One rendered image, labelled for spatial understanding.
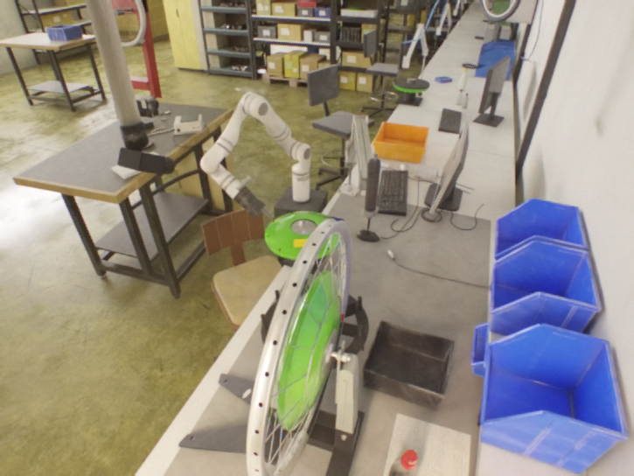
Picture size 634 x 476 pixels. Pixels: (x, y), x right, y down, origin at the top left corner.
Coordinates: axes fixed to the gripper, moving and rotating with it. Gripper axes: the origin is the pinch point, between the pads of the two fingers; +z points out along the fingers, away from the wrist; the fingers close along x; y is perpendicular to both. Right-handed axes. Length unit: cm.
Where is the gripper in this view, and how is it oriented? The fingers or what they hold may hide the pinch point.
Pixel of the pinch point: (273, 220)
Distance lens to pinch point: 162.4
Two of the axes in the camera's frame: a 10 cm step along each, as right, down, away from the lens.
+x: -4.6, 5.4, -7.0
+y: -5.1, 4.9, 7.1
